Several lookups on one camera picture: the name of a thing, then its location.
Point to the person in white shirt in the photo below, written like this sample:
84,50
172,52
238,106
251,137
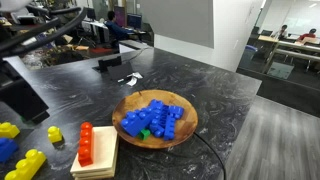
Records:
281,32

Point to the person in red shirt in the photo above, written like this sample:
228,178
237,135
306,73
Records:
307,35

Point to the long office table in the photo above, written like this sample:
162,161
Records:
293,46

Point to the black table power box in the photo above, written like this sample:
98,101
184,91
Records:
115,68

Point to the white office desk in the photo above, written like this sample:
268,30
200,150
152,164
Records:
95,25

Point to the purple screen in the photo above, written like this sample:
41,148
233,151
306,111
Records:
120,15

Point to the yellow two-stud toy block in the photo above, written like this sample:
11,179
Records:
8,130

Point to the large blue toy block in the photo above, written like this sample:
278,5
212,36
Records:
136,121

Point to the white paper scrap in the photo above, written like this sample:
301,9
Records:
134,78

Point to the small yellow toy block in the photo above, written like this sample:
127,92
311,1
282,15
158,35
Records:
54,134

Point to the white box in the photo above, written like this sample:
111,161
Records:
131,45

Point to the computer monitor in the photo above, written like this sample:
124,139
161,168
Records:
134,21

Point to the small blue toy block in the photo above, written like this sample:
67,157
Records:
176,111

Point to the dark blue flat block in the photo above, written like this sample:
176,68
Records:
162,117

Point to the grey wall panel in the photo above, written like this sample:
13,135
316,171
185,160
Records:
180,20

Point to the blue bin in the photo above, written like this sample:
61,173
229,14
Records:
250,53

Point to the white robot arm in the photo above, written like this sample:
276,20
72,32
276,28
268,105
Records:
13,3

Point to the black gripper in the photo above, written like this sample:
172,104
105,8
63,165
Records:
20,98

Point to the small green cube block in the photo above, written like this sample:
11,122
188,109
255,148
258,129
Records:
144,134

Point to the long narrow blue block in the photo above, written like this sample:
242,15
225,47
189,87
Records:
169,128

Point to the round wooden bowl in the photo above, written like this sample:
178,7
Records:
186,125

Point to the red toy block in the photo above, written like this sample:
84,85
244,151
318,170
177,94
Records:
85,146

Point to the long yellow toy block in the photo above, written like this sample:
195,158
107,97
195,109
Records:
26,165

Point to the wooden crate with slats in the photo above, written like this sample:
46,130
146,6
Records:
100,174

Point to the person in blue shirt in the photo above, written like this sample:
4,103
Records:
115,28

